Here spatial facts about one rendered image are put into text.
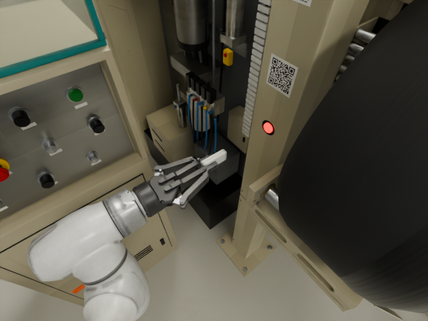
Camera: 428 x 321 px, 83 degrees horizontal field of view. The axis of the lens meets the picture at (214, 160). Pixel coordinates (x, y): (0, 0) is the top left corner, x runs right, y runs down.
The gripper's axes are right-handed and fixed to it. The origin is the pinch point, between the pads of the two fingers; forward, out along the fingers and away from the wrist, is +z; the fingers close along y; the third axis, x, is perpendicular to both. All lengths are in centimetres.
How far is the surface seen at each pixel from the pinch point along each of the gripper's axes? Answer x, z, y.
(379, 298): -7.7, 0.2, -39.3
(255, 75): -11.9, 19.8, 8.5
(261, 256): 104, 28, -12
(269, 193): 13.5, 12.1, -10.7
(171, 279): 106, -22, 11
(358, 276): -9.1, -0.3, -35.6
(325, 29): -28.6, 19.0, -6.5
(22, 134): -7.0, -34.1, 28.1
